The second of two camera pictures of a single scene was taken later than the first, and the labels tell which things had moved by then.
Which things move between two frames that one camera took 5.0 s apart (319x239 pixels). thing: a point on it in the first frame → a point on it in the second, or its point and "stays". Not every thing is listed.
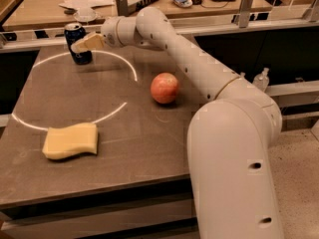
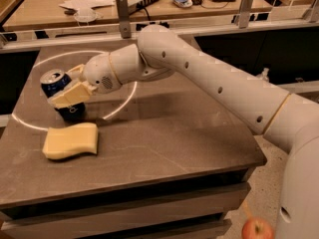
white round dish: x=85 y=14 stays
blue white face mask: x=182 y=0 stays
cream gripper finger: x=92 y=42 → x=79 y=92
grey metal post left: x=122 y=4 stays
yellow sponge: x=72 y=139 stays
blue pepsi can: x=74 y=32 → x=54 y=79
